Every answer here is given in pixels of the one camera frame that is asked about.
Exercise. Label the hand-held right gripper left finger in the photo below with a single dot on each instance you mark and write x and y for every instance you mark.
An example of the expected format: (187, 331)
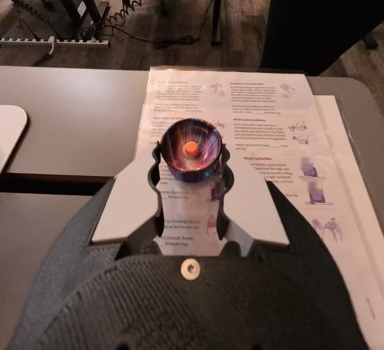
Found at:
(129, 200)

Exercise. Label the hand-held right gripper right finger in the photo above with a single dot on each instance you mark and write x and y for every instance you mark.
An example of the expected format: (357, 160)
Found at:
(255, 206)

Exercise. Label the purple swirl yo-yo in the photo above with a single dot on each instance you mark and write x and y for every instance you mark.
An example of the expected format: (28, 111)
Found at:
(192, 134)

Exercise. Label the laminated exercise sheet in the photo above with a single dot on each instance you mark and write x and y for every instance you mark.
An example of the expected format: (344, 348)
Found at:
(255, 110)

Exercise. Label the white paper sheet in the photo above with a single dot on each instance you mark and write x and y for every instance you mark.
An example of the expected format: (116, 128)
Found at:
(354, 206)

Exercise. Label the white monitor stand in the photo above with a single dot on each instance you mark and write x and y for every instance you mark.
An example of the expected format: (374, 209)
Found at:
(10, 134)

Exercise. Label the white power strip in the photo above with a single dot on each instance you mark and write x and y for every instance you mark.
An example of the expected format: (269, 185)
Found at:
(81, 43)

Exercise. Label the dark cloth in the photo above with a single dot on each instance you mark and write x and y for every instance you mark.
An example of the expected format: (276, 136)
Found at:
(324, 20)

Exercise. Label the black desk leg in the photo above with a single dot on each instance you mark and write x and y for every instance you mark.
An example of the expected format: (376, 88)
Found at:
(219, 2)

